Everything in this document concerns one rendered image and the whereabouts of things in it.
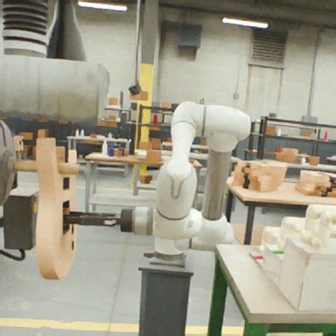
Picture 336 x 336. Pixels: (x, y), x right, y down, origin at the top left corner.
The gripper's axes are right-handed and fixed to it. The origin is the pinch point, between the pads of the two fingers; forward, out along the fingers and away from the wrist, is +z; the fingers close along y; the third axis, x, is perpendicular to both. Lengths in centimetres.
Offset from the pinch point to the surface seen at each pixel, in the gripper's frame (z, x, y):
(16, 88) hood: 8.0, 33.1, -25.3
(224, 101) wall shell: -254, 259, 1069
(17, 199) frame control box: 20.4, 3.2, 13.6
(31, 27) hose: 6, 48, -24
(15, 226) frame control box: 21.6, -6.1, 14.9
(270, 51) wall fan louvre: -392, 435, 1044
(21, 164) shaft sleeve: 11.8, 15.3, -8.7
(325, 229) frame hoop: -71, 3, -24
